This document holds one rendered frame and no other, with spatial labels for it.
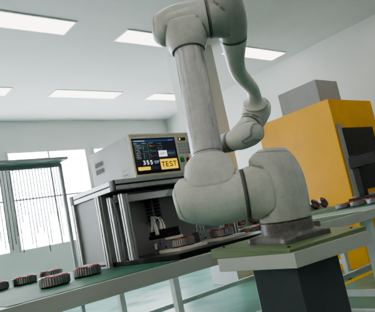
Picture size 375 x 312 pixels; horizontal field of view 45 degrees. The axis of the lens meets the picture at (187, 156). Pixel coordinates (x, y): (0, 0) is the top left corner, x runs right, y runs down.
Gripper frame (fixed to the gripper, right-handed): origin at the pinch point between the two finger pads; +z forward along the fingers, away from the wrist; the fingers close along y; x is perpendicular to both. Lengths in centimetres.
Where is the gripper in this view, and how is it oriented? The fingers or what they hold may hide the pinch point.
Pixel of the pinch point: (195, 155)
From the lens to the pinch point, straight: 218.3
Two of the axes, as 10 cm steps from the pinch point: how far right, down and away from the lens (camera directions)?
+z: -6.2, 2.4, 7.5
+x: -1.9, -9.7, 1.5
